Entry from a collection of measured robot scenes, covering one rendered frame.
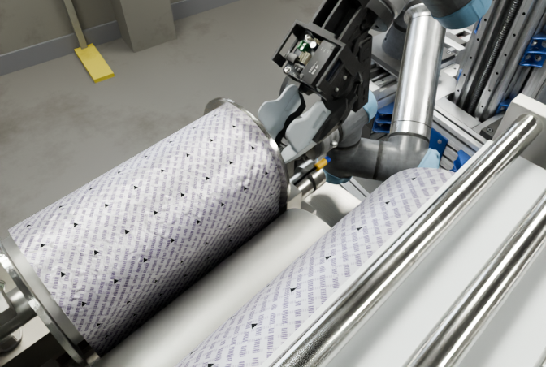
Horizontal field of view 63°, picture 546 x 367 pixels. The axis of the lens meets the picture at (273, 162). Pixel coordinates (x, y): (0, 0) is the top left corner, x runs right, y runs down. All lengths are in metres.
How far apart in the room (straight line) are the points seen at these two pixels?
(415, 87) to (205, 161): 0.53
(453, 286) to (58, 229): 0.31
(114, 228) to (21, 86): 2.66
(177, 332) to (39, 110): 2.45
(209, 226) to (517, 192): 0.27
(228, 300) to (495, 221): 0.26
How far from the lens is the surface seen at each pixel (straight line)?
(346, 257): 0.26
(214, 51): 2.98
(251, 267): 0.45
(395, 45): 1.47
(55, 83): 2.98
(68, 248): 0.41
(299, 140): 0.52
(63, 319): 0.42
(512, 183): 0.28
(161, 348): 0.43
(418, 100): 0.87
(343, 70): 0.51
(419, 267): 0.23
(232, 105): 0.48
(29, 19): 3.08
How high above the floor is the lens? 1.63
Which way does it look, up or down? 47 degrees down
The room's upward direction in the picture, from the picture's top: straight up
